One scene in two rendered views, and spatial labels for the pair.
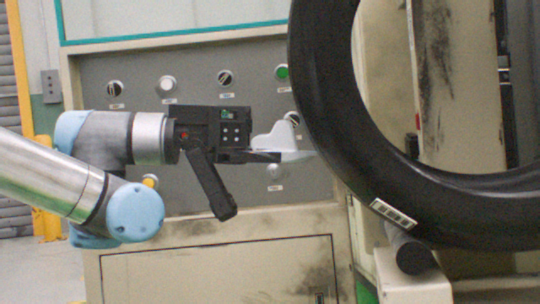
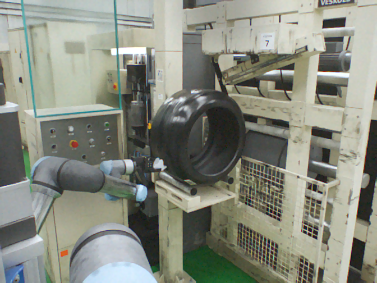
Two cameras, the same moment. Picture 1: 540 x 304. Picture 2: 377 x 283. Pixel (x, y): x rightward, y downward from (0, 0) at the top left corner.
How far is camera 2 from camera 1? 1.05 m
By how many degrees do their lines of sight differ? 41
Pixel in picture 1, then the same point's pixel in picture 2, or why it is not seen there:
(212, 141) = (146, 167)
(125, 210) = (142, 194)
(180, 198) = not seen: hidden behind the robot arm
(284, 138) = (161, 164)
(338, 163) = (179, 171)
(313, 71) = (178, 150)
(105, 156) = (118, 174)
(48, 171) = (128, 187)
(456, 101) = not seen: hidden behind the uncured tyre
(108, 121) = (119, 164)
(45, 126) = not seen: outside the picture
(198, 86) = (80, 129)
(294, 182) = (108, 156)
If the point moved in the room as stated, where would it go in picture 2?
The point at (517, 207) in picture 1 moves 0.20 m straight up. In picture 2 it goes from (214, 177) to (214, 144)
